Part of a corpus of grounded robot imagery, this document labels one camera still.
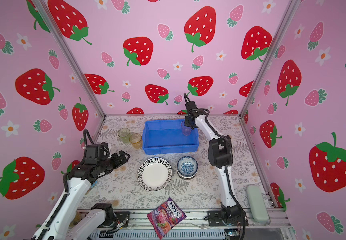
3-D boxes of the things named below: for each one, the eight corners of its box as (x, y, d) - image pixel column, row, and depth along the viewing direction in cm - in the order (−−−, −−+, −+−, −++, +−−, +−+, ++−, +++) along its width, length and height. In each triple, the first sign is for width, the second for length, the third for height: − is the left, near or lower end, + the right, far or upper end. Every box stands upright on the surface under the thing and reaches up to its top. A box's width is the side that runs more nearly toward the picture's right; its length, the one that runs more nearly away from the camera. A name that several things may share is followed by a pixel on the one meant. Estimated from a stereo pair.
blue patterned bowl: (174, 175, 90) (174, 167, 82) (182, 161, 96) (183, 152, 88) (190, 183, 87) (191, 176, 78) (197, 168, 93) (199, 160, 84)
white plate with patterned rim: (136, 191, 85) (134, 189, 81) (141, 160, 98) (140, 157, 94) (171, 191, 85) (170, 189, 81) (172, 160, 98) (172, 157, 94)
